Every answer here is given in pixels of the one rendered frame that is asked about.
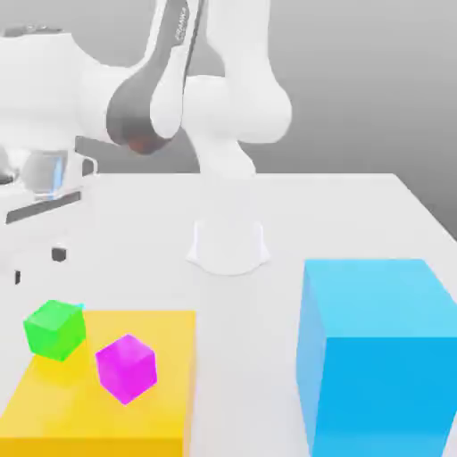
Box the small green cube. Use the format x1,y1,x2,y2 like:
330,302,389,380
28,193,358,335
22,298,87,362

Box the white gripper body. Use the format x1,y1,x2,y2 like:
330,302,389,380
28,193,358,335
0,187,87,259

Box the small magenta cube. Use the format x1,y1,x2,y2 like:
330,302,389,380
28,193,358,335
95,333,159,406

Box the large yellow box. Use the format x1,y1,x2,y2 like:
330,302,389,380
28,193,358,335
0,309,197,457

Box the large blue box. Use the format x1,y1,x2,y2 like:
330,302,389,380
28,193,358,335
295,258,457,457

